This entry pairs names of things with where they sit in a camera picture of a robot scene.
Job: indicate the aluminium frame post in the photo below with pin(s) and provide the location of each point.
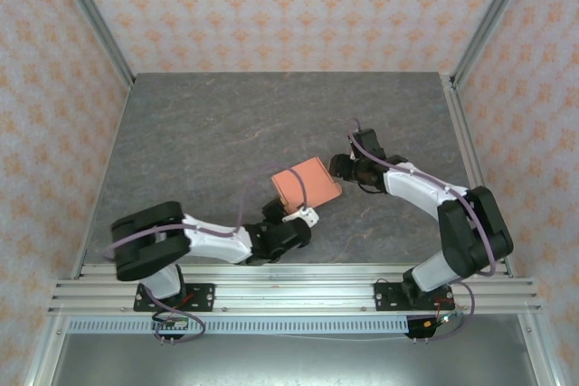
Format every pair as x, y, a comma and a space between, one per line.
90, 20
493, 20

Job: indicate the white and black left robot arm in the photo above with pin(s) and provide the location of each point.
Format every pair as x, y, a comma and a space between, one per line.
217, 241

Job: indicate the aluminium mounting rail beam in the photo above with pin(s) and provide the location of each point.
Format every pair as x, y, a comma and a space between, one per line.
294, 298

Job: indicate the wide aluminium table side rail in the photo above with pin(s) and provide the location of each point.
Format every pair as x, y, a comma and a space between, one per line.
465, 133

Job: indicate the orange paper box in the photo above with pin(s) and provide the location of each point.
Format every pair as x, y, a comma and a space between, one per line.
321, 182

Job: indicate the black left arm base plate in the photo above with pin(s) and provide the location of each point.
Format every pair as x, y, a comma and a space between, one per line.
201, 296

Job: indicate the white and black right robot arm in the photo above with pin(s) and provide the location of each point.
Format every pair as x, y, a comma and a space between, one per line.
411, 187

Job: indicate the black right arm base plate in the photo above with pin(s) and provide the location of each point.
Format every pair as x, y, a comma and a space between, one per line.
386, 295

